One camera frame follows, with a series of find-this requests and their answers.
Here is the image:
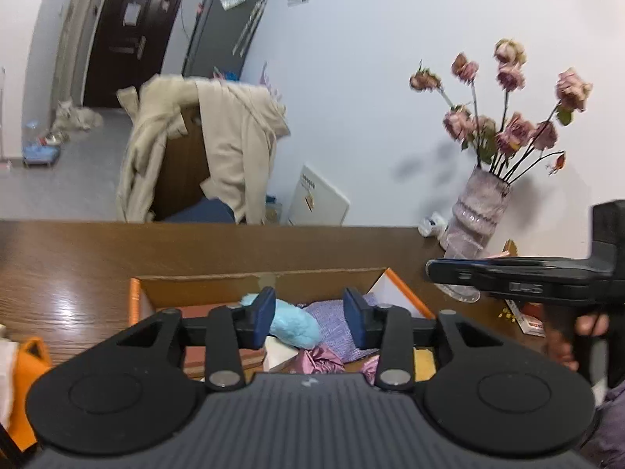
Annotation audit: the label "purple knitted pouch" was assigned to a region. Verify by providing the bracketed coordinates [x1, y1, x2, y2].
[304, 300, 376, 363]

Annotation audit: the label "brown wooden chair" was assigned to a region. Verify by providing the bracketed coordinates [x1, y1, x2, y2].
[150, 105, 210, 221]

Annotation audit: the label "white charger with cable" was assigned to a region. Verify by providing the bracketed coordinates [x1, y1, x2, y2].
[0, 325, 19, 429]

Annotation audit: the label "dark entrance door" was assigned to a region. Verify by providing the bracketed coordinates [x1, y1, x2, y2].
[83, 0, 182, 108]

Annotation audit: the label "person's right hand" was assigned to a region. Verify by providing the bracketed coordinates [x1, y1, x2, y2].
[543, 313, 609, 372]

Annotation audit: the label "pink satin cloth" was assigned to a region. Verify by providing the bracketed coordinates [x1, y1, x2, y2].
[290, 344, 379, 385]

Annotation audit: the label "orange cloth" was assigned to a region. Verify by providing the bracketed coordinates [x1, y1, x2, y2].
[6, 337, 53, 452]

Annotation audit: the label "white foam piece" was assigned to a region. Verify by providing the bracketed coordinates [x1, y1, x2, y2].
[263, 336, 299, 373]

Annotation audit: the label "red and pink box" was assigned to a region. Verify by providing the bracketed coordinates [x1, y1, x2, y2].
[505, 300, 546, 338]

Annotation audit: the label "light blue fluffy toy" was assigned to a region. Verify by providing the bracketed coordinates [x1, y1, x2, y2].
[236, 299, 322, 349]

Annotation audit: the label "blue pet feeder tray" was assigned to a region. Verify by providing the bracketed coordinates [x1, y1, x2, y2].
[22, 134, 64, 167]

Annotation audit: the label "pink glass vase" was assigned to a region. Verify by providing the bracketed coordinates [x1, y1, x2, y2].
[439, 167, 512, 256]

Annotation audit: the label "white dog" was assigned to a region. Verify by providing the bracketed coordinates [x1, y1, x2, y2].
[52, 100, 104, 131]

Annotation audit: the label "grey refrigerator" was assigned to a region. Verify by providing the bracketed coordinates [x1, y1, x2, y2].
[182, 0, 267, 81]

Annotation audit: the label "dried pink roses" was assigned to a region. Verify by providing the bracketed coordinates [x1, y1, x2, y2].
[409, 38, 593, 185]

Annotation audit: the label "orange cardboard box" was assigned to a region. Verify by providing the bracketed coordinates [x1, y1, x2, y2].
[113, 286, 436, 393]

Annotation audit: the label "beige coat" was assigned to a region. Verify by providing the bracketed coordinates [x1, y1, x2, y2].
[116, 75, 290, 224]

